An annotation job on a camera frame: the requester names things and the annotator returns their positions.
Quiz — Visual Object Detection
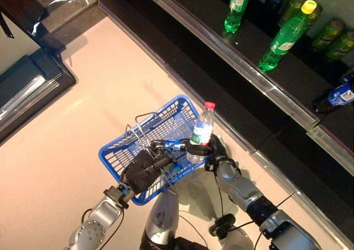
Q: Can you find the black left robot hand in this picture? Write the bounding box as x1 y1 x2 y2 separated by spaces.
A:
118 147 174 195

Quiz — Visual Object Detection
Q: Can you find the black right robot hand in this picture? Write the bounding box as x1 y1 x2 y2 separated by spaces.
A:
185 133 236 174

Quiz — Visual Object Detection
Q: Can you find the clear water bottle red cap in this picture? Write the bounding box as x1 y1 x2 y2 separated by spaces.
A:
185 101 216 164

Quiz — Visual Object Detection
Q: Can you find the blue plastic shopping basket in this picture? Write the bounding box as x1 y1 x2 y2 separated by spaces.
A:
98 94 216 206

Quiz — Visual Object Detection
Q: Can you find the black base shelf board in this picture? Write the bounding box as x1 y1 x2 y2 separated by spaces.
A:
98 0 354 250

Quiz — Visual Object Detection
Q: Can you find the black robot waist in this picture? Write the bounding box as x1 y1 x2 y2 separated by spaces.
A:
139 233 211 250

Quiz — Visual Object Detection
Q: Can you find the silver right robot leg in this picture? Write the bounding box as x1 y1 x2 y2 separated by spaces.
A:
209 213 255 250

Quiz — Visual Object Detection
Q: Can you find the black drinks shelf board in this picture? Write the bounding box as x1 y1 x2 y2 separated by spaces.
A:
163 0 354 162

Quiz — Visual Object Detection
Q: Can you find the green soda bottle yellow cap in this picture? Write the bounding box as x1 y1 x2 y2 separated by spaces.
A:
257 0 318 72
223 0 255 34

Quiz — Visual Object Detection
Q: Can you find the black low shelf unit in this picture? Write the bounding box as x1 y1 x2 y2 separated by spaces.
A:
0 47 77 144

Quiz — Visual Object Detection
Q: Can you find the blue cookie box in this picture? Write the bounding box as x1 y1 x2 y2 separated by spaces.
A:
339 70 354 84

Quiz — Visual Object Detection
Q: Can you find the glossy brown cabinet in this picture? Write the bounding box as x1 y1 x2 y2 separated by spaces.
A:
0 0 108 51

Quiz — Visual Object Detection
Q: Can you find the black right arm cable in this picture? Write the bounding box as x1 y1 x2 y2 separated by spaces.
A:
209 170 262 245

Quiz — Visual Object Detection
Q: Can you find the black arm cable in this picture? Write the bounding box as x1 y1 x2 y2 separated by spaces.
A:
209 170 262 245
81 207 125 250

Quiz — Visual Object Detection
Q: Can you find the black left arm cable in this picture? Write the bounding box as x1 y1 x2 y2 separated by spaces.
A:
81 207 125 250

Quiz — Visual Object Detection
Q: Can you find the black metal bracket strip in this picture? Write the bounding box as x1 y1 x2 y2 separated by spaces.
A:
0 11 15 40

